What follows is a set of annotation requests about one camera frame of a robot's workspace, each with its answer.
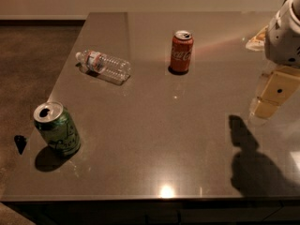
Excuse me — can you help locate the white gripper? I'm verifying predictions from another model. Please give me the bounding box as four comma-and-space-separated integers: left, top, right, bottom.
249, 0, 300, 120

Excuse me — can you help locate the red coke can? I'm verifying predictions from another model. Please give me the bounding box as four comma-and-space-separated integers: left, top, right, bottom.
170, 30, 194, 74

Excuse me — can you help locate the green soda can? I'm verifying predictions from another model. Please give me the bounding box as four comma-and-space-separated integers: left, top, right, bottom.
34, 101, 81, 157

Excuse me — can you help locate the clear plastic water bottle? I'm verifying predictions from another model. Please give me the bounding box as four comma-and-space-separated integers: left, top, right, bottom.
75, 50, 131, 85

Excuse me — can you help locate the small black floor object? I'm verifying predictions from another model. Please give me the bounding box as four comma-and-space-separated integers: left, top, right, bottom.
14, 135, 27, 155

